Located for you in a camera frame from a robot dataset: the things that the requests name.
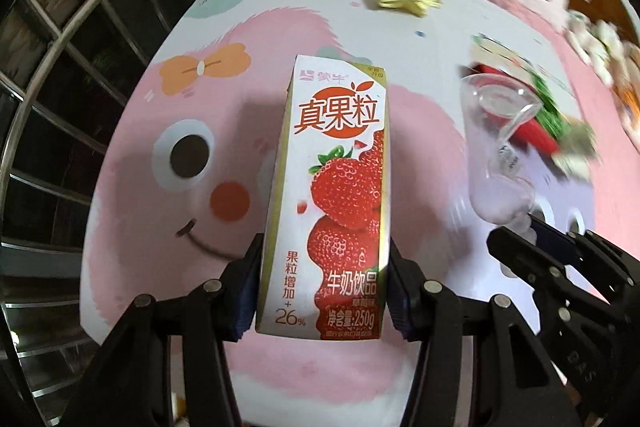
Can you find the metal window grille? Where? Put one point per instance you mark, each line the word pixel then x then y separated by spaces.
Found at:
pixel 65 57

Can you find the orange plush toy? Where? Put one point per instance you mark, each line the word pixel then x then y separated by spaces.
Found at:
pixel 627 97

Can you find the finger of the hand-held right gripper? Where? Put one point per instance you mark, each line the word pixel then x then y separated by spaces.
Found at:
pixel 520 257
pixel 555 239

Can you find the pink bed sheet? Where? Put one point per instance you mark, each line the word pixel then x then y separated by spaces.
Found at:
pixel 600 202

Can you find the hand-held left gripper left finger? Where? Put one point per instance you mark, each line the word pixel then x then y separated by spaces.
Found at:
pixel 245 302

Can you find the crumpled white wrapper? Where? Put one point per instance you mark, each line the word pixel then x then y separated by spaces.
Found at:
pixel 575 152

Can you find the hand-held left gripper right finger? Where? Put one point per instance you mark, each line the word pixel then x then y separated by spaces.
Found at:
pixel 400 302

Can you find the red green snack packet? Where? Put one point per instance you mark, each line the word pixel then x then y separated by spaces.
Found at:
pixel 537 134

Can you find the strawberry milk carton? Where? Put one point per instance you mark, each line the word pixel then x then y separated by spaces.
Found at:
pixel 345 187

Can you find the clear plastic cup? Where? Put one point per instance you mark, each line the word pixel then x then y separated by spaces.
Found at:
pixel 492 167

